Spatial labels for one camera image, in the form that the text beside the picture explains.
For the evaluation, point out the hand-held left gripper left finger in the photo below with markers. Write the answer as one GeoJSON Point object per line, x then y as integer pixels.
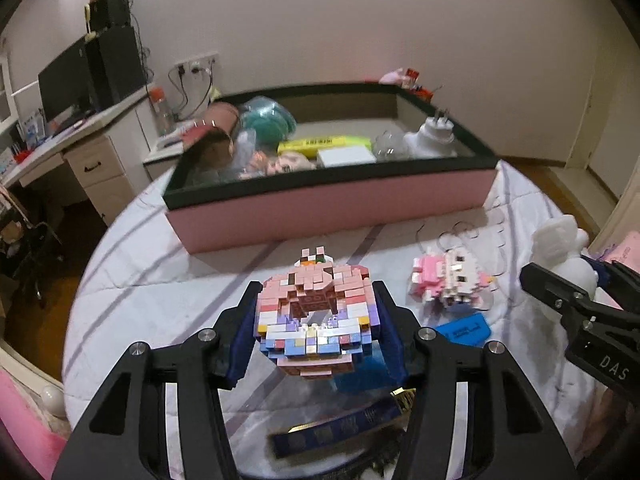
{"type": "Point", "coordinates": [240, 340]}

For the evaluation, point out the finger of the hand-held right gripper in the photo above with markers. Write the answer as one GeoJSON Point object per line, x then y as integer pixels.
{"type": "Point", "coordinates": [622, 287]}
{"type": "Point", "coordinates": [550, 287]}

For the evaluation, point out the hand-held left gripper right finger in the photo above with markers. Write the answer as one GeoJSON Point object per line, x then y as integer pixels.
{"type": "Point", "coordinates": [395, 355]}

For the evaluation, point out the white figurine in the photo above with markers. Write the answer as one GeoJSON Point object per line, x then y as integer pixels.
{"type": "Point", "coordinates": [560, 240]}

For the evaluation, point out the large pink block model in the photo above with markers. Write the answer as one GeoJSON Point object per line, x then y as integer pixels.
{"type": "Point", "coordinates": [320, 310]}

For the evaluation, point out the pink storage box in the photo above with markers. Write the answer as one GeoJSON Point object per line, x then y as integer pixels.
{"type": "Point", "coordinates": [325, 205]}

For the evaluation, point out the white plug-in device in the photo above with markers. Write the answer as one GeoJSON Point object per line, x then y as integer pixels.
{"type": "Point", "coordinates": [430, 140]}

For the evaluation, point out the small white box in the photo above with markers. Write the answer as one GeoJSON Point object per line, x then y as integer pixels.
{"type": "Point", "coordinates": [345, 156]}

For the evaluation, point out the yellow box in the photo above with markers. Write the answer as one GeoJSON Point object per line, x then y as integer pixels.
{"type": "Point", "coordinates": [310, 144]}

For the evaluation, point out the clear plastic dome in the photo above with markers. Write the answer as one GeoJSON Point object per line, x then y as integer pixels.
{"type": "Point", "coordinates": [390, 146]}

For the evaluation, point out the rose gold metal can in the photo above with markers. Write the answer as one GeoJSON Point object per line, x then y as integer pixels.
{"type": "Point", "coordinates": [215, 130]}

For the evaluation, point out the teal figure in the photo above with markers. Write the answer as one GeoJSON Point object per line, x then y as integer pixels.
{"type": "Point", "coordinates": [265, 115]}

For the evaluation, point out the blue card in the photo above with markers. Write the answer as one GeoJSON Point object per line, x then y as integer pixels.
{"type": "Point", "coordinates": [462, 330]}

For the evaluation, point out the dark blue gold box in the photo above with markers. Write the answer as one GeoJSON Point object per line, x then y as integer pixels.
{"type": "Point", "coordinates": [340, 427]}

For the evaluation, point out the small pink white block model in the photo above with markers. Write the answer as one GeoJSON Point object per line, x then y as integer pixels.
{"type": "Point", "coordinates": [450, 280]}

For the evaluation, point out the white striped blanket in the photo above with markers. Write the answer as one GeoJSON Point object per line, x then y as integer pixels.
{"type": "Point", "coordinates": [150, 260]}

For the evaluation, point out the white door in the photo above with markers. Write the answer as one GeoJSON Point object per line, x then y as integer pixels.
{"type": "Point", "coordinates": [595, 125]}

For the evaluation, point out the cream bedpost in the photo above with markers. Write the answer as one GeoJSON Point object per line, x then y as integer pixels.
{"type": "Point", "coordinates": [50, 400]}

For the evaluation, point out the white nightstand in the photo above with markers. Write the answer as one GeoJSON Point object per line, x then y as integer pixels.
{"type": "Point", "coordinates": [162, 155]}

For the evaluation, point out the white drawer cabinet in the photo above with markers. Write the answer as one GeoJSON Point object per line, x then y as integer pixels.
{"type": "Point", "coordinates": [100, 175]}

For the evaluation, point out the black chair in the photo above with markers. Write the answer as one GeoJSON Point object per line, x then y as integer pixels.
{"type": "Point", "coordinates": [35, 260]}

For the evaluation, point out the orange-capped clear bottle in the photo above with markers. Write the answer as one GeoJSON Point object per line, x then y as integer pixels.
{"type": "Point", "coordinates": [161, 110]}

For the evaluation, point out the red packet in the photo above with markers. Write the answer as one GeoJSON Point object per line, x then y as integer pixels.
{"type": "Point", "coordinates": [411, 77]}

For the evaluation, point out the pink plush toy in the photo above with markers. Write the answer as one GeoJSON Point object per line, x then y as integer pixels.
{"type": "Point", "coordinates": [392, 76]}

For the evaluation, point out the white desk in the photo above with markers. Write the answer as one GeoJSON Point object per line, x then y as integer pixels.
{"type": "Point", "coordinates": [60, 145]}

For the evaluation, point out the black computer tower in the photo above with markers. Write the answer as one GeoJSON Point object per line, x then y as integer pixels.
{"type": "Point", "coordinates": [115, 70]}

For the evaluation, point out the black monitor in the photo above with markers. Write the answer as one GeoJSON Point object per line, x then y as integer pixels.
{"type": "Point", "coordinates": [62, 85]}

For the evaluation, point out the small black box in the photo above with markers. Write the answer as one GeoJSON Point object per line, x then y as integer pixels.
{"type": "Point", "coordinates": [107, 10]}

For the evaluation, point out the wall power outlet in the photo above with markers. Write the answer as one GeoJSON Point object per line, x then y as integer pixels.
{"type": "Point", "coordinates": [197, 62]}

